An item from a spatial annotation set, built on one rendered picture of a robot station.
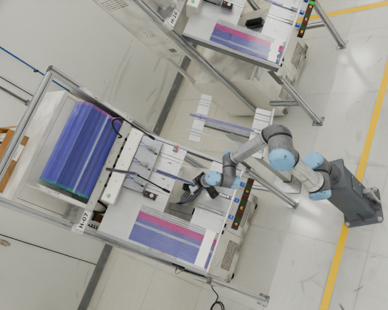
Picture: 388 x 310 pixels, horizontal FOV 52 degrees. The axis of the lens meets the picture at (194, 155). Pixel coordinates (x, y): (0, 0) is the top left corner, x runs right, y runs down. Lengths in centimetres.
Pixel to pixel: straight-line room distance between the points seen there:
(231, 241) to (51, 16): 254
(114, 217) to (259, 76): 155
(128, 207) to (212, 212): 52
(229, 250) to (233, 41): 152
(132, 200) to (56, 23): 208
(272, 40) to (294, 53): 71
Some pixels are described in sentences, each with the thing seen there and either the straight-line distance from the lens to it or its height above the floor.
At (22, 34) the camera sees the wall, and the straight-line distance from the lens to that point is 390.
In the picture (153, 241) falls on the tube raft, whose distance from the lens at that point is 249.
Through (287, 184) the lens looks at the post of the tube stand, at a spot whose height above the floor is 1.
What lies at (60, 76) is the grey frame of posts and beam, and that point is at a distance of 237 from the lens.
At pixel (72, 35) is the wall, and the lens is 410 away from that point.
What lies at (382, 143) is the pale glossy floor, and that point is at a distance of 310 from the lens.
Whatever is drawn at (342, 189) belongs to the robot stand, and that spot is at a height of 50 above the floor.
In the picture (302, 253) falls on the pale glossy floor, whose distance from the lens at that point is 302.
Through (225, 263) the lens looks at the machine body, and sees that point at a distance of 311.
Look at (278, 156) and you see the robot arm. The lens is 187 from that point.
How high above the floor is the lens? 262
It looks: 40 degrees down
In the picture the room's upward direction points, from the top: 56 degrees counter-clockwise
